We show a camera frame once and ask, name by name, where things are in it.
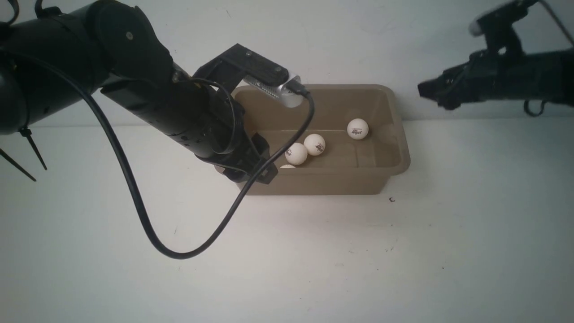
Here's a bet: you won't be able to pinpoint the plain white ping-pong ball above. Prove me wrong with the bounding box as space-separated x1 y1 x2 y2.
285 143 308 166

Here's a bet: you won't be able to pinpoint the black cable ties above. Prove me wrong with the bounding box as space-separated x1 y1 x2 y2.
0 127 48 183

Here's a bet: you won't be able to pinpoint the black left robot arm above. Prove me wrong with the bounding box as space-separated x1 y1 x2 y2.
1 0 287 183

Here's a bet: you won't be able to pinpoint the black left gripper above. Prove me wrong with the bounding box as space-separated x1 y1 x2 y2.
196 133 270 183

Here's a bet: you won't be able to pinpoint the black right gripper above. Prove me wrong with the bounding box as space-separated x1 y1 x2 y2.
417 50 503 110

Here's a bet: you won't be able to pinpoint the white ping-pong ball with logo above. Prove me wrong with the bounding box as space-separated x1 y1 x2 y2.
303 134 326 156

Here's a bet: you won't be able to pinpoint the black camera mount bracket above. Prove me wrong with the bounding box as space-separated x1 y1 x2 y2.
192 44 290 91

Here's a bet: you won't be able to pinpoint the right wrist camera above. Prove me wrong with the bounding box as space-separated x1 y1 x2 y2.
468 0 537 57

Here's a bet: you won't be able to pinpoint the tan plastic bin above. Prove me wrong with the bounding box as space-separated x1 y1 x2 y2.
248 84 411 196

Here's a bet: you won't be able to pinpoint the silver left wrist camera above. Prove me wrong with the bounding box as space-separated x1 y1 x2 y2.
243 71 304 108

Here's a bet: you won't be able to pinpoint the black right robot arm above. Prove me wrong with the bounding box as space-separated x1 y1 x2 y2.
417 49 573 116

